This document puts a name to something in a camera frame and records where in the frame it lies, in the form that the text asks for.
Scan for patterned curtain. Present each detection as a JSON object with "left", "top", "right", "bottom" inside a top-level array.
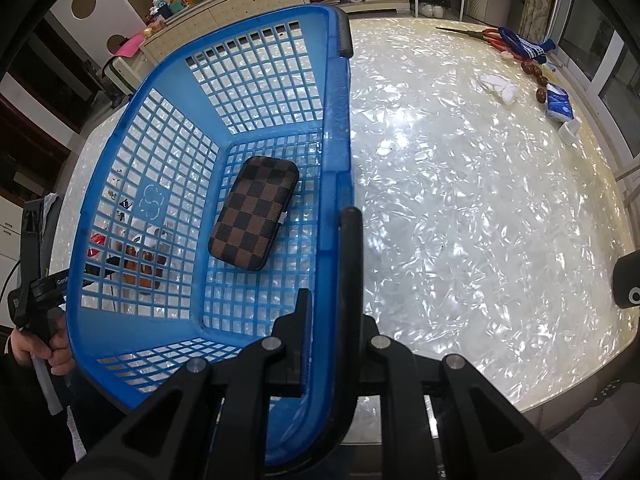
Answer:
[{"left": 517, "top": 0, "right": 563, "bottom": 43}]

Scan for blue plastic lattice basket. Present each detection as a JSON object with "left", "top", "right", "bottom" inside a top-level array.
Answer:
[{"left": 66, "top": 4, "right": 366, "bottom": 476}]

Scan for red handled scissors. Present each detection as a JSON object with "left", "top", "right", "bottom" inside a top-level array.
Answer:
[{"left": 435, "top": 25, "right": 516, "bottom": 58}]

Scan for glossy brown object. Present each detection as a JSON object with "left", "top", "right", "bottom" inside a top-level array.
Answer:
[{"left": 120, "top": 240, "right": 168, "bottom": 296}]

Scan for pink paper sheet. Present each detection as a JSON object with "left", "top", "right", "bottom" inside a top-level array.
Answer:
[{"left": 112, "top": 32, "right": 146, "bottom": 58}]

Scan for blue tissue packet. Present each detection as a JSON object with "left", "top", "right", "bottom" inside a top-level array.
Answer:
[{"left": 545, "top": 84, "right": 575, "bottom": 123}]

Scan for pile of colourful boxes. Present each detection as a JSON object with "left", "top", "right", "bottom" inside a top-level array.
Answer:
[{"left": 147, "top": 0, "right": 208, "bottom": 26}]

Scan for crumpled white tissue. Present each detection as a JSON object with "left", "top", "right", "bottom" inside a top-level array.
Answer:
[{"left": 480, "top": 74, "right": 518, "bottom": 106}]

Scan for black round device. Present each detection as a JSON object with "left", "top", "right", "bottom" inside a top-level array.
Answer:
[{"left": 611, "top": 250, "right": 640, "bottom": 311}]

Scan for blue knit glove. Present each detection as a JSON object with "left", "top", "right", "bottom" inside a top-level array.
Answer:
[{"left": 497, "top": 26, "right": 556, "bottom": 63}]

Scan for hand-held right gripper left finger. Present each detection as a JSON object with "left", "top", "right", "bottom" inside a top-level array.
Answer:
[{"left": 62, "top": 287, "right": 313, "bottom": 480}]

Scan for red white packet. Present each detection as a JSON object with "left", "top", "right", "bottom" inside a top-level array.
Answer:
[{"left": 85, "top": 232, "right": 121, "bottom": 286}]

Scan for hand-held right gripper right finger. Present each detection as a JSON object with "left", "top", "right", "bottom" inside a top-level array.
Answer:
[{"left": 350, "top": 305, "right": 583, "bottom": 480}]

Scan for person's left hand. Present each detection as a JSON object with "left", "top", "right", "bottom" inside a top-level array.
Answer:
[{"left": 10, "top": 310, "right": 75, "bottom": 377}]

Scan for long beige cabinet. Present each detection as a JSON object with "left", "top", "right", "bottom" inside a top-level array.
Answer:
[{"left": 137, "top": 0, "right": 411, "bottom": 68}]

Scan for white panel with round holes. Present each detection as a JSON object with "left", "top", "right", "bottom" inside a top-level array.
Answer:
[{"left": 50, "top": 0, "right": 146, "bottom": 71}]

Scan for brown checkered case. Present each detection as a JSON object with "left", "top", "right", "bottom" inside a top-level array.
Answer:
[{"left": 207, "top": 156, "right": 301, "bottom": 273}]

